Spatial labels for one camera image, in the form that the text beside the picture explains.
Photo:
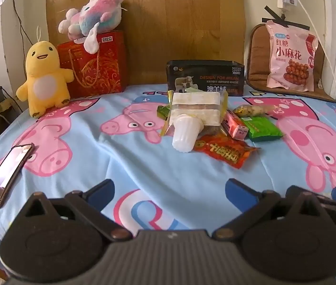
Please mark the black tin box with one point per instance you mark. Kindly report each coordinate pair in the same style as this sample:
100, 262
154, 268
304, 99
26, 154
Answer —
215, 80

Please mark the smartphone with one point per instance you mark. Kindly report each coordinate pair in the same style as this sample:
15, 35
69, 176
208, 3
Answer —
4, 175

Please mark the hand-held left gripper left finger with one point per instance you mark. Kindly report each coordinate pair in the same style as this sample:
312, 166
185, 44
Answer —
99, 193

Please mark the red gift bag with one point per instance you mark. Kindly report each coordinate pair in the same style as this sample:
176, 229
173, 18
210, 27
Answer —
108, 65

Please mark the white jelly cup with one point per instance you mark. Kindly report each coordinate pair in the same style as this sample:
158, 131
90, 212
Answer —
184, 136

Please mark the cartoon pig printed bedsheet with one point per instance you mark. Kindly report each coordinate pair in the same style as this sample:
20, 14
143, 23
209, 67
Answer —
96, 166

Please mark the yellow nut packet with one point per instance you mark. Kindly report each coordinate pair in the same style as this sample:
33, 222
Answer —
251, 110

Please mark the crossed black tape strips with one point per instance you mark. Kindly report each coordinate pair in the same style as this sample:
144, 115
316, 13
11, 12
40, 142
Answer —
292, 23

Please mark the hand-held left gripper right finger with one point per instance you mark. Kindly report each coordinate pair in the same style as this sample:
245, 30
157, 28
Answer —
239, 190

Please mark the clear packet of white cakes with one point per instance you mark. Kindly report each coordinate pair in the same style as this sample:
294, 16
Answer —
197, 107

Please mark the pink and blue plush toy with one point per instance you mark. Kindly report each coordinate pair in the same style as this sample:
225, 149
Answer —
96, 14

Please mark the wooden board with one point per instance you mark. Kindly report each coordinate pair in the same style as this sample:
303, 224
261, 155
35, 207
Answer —
170, 20

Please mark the green snack packet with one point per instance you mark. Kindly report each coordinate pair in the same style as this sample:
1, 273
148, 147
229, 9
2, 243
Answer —
263, 127

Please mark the yellow duck plush toy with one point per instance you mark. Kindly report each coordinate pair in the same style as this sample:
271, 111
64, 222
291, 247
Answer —
43, 71

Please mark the small pink box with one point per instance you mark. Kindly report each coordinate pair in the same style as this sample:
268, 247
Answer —
234, 126

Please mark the small green packet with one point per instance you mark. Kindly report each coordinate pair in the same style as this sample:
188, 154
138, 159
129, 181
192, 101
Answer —
162, 112

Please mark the red snack packet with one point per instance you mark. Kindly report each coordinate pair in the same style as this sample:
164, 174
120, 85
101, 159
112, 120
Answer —
227, 151

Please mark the brown seat cushion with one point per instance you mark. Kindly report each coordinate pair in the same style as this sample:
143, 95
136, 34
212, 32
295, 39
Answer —
258, 59

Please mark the large pink snack bag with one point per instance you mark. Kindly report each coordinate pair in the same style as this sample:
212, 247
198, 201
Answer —
289, 50

